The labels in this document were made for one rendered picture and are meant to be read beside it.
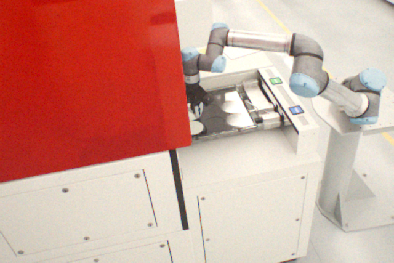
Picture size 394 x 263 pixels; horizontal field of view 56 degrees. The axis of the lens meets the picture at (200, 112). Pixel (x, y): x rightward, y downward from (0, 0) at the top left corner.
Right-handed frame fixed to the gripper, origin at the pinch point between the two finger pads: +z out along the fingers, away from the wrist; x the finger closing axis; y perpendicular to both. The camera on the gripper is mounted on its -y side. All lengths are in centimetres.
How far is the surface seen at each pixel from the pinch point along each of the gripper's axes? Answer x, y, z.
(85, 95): 64, -17, -56
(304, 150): -12, -49, 7
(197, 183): 28.2, -19.9, 9.3
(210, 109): -9.2, -0.1, 1.4
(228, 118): -7.5, -11.6, 1.4
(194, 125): 5.2, -1.3, 1.3
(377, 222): -62, -82, 90
